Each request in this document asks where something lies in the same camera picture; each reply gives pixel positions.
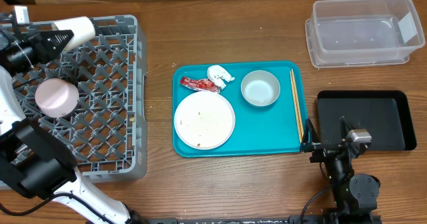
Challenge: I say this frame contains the grey dishwasher rack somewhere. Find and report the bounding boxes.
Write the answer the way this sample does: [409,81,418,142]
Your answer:
[1,15,147,183]

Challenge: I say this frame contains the white plastic cup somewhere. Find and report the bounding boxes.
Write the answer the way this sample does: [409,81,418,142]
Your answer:
[51,16,95,51]

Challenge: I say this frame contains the grey-white small bowl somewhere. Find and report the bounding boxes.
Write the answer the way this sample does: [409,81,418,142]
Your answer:
[241,70,281,107]

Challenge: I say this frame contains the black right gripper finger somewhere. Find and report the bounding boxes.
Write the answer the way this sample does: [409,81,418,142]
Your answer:
[300,118,320,151]
[340,116,354,141]

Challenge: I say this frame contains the black plastic bin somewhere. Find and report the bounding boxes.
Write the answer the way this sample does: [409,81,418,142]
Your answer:
[317,90,417,151]

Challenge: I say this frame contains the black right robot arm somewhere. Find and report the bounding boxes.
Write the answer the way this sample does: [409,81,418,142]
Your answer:
[300,117,381,223]

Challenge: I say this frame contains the crumpled white napkin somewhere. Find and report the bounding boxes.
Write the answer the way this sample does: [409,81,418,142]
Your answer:
[207,65,235,89]

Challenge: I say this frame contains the teal plastic tray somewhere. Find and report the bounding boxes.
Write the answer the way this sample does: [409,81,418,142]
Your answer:
[173,61,308,158]

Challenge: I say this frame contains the clear plastic container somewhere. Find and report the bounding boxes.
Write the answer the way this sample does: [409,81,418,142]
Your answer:
[305,0,426,69]

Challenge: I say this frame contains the pink plastic cup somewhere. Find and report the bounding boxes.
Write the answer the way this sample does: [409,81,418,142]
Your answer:
[35,78,79,118]

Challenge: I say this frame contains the left wooden chopstick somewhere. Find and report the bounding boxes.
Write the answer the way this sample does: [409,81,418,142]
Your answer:
[289,69,304,143]

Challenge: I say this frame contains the white round plate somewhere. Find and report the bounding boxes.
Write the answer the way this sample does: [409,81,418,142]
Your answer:
[173,91,236,150]

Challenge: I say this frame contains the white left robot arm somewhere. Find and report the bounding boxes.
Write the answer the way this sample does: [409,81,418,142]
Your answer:
[1,30,146,223]

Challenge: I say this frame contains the wooden chopstick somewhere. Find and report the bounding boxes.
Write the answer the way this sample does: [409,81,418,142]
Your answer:
[289,69,304,143]
[290,68,305,141]

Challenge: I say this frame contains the right wooden chopstick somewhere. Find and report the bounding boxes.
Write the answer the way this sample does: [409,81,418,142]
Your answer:
[290,68,305,141]

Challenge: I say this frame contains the red snack wrapper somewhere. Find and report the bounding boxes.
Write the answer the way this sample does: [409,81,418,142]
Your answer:
[179,77,221,93]

